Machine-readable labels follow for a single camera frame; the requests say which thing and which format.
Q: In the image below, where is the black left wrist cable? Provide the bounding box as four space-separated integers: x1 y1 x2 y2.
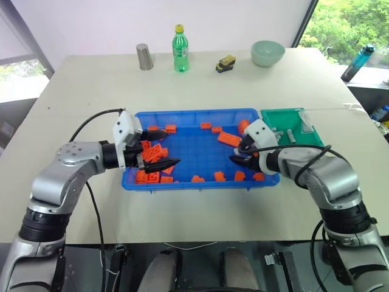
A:
69 108 126 144

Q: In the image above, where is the pale green bowl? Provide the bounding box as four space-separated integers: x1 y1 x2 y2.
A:
250 40 286 68

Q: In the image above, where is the grey rounded shape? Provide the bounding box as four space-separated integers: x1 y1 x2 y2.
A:
137 248 184 292
218 248 261 292

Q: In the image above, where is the green plastic bin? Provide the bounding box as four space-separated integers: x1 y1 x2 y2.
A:
260 106 326 148

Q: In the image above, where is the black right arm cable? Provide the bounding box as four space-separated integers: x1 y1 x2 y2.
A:
309 218 332 292

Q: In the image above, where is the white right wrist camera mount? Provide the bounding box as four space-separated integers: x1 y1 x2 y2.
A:
242 119 279 175

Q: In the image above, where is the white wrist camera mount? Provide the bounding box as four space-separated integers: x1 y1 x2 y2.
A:
111 111 143 170
242 119 279 175

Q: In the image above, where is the long orange toy block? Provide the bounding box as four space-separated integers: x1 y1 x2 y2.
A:
217 131 239 145

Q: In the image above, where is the yellow black sponge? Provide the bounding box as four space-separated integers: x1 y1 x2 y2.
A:
214 54 237 74

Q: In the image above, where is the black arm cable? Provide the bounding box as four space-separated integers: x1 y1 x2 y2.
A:
309 218 332 292
85 181 106 248

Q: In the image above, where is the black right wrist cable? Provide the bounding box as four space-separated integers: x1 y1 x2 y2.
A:
238 144 333 189

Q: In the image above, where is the silver metal clamp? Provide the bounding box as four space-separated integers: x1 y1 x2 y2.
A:
263 253 281 266

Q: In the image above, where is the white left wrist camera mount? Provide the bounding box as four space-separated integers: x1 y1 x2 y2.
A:
111 111 143 170

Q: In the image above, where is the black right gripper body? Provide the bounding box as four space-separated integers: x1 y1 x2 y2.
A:
240 136 261 172

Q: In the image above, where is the clear plastic bottle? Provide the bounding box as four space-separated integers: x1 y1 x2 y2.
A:
370 104 389 123

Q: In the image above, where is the blue plastic bin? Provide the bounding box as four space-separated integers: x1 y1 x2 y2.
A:
121 108 281 192

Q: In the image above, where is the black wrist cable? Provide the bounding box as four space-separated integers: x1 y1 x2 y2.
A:
69 108 126 144
238 144 333 189

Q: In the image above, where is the thin white cable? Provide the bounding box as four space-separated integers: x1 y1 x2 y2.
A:
163 241 220 251

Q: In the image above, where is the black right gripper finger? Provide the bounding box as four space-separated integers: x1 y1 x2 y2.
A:
229 155 255 169
238 138 255 154

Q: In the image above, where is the steel cup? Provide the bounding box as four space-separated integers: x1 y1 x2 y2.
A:
136 43 156 71

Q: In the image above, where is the clear plastic bag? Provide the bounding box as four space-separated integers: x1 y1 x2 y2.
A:
297 110 315 135

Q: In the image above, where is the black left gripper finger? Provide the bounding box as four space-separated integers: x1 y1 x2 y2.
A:
143 158 182 175
147 130 171 141

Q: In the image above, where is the blue black water bottle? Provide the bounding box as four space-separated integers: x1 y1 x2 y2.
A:
340 44 376 82

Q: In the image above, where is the large orange toy block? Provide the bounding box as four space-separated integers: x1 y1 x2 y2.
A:
142 144 170 162

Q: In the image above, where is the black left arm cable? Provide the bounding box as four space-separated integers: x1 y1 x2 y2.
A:
85 181 106 248

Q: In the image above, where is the green plastic bottle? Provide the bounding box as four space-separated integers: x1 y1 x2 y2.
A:
172 24 191 74

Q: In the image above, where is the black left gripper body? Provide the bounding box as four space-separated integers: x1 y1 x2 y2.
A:
125 130 150 170

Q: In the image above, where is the round orange toy block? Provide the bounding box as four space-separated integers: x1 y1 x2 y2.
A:
237 119 252 135

